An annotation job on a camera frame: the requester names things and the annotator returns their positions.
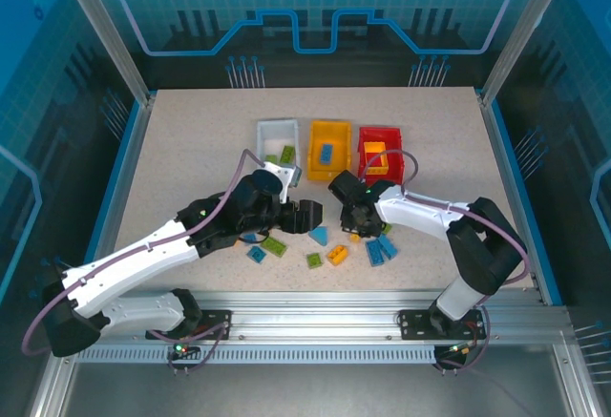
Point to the white plastic bin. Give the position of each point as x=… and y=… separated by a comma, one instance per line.
x=274, y=133

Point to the blue triangular lego piece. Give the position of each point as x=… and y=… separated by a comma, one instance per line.
x=319, y=235

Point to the aluminium side rail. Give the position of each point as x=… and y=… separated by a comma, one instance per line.
x=127, y=150
x=500, y=150

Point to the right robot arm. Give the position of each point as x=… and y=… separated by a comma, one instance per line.
x=420, y=209

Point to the small LED connector board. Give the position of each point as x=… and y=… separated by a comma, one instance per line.
x=183, y=344
x=459, y=350

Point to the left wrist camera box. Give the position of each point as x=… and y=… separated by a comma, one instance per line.
x=281, y=176

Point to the small blue lego brick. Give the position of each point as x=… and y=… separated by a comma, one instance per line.
x=257, y=255

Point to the aluminium front rail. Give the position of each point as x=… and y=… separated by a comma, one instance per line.
x=310, y=317

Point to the small green lego brick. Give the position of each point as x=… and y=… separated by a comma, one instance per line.
x=313, y=260
x=271, y=159

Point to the long green lego brick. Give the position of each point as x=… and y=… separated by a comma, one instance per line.
x=274, y=246
x=287, y=153
x=386, y=229

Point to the red plastic bin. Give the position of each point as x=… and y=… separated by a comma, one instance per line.
x=370, y=133

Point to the yellow lego window frame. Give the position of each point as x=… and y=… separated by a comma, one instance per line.
x=374, y=146

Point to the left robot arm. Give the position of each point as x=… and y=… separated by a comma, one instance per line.
x=133, y=259

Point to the long blue lego brick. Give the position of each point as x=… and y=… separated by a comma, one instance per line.
x=373, y=251
x=249, y=237
x=387, y=246
x=327, y=152

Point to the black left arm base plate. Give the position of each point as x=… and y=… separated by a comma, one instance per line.
x=215, y=324

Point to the yellow plastic bin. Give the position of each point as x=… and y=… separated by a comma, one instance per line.
x=334, y=131

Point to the aluminium frame post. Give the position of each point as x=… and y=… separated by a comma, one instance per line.
x=106, y=30
x=522, y=30

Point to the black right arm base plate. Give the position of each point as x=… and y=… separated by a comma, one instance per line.
x=415, y=324

